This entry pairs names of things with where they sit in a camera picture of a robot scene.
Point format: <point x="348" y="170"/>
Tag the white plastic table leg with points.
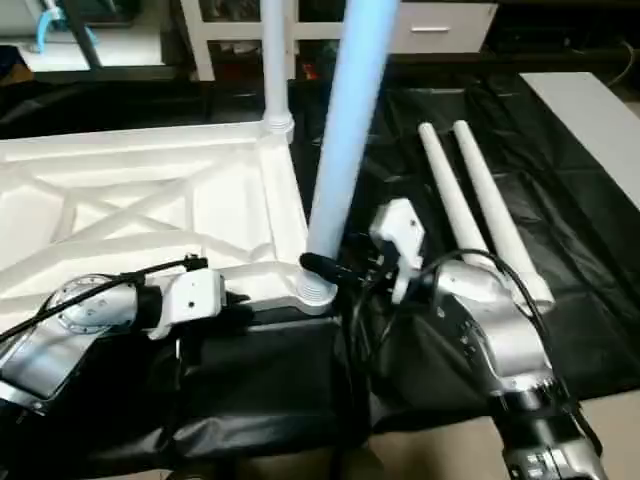
<point x="276" y="65"/>
<point x="492" y="200"/>
<point x="455" y="200"/>
<point x="345" y="140"/>

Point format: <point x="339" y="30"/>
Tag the white plastic table top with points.
<point x="150" y="200"/>

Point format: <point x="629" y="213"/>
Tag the black mat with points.
<point x="275" y="380"/>

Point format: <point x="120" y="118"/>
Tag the white glass door cabinet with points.
<point x="300" y="30"/>

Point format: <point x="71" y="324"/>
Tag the white drawer unit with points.
<point x="440" y="27"/>

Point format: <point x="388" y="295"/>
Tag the white flat board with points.
<point x="580" y="115"/>

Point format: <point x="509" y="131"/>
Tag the grey metal pole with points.
<point x="85" y="35"/>

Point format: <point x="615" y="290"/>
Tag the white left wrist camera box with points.
<point x="192" y="300"/>

